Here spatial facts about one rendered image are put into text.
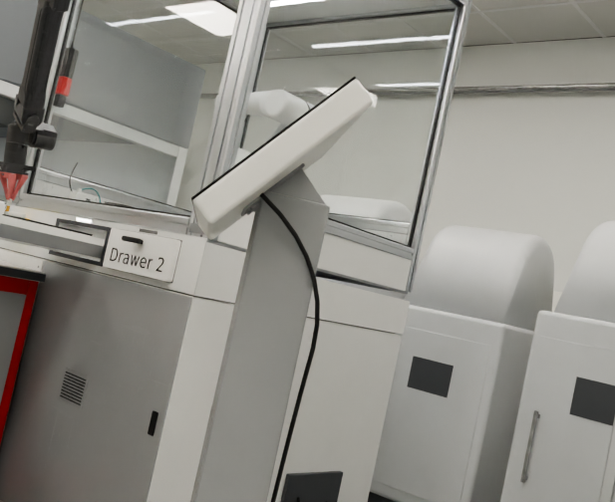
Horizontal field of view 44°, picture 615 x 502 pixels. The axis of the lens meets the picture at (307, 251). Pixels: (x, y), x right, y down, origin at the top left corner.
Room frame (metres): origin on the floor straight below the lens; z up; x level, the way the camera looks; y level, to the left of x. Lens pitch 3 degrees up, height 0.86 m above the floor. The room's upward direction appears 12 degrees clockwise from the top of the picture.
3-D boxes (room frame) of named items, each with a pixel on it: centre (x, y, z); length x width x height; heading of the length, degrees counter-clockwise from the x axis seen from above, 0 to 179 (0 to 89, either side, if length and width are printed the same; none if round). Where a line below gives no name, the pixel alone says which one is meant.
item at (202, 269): (2.59, 0.32, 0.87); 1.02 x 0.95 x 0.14; 49
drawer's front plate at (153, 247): (2.04, 0.43, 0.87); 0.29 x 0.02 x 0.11; 49
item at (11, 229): (2.17, 0.74, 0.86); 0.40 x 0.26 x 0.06; 139
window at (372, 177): (2.26, -0.05, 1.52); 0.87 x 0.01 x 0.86; 139
